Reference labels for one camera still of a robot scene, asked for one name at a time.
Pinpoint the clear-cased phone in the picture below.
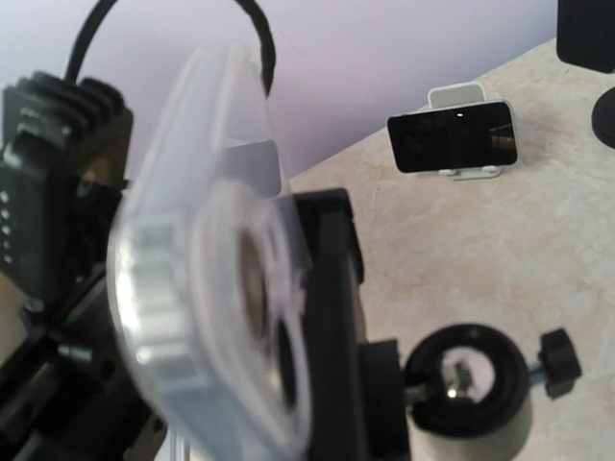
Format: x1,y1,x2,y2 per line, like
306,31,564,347
107,45,312,460

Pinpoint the white folding phone stand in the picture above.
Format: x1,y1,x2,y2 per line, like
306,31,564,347
418,81,516,182

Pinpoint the back black clamp stand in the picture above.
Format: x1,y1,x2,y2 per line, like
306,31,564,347
591,88,615,149

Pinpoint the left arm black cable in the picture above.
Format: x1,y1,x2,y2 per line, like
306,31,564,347
64,0,279,95

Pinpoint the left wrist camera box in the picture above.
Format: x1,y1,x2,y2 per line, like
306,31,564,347
1,71,134,303

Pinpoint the small black phone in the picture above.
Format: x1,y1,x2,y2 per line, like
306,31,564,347
386,101,518,174

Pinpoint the tall black pole stand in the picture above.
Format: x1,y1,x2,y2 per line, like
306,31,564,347
294,188,582,460

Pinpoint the back black phone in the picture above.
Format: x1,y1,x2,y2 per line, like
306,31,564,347
555,0,614,74

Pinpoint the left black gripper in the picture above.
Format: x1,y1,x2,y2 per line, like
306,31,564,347
1,264,167,460

